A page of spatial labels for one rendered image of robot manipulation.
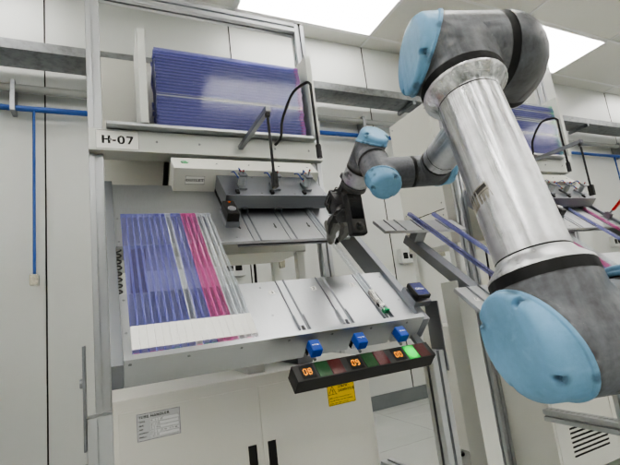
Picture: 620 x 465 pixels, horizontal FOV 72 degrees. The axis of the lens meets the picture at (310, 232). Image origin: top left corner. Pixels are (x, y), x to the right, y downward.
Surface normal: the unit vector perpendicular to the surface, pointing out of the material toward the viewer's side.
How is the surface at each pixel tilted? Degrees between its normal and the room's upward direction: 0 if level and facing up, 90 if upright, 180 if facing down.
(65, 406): 90
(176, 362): 135
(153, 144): 90
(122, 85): 90
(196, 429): 90
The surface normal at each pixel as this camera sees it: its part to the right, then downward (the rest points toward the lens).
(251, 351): 0.38, 0.54
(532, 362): -0.95, 0.21
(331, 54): 0.42, -0.21
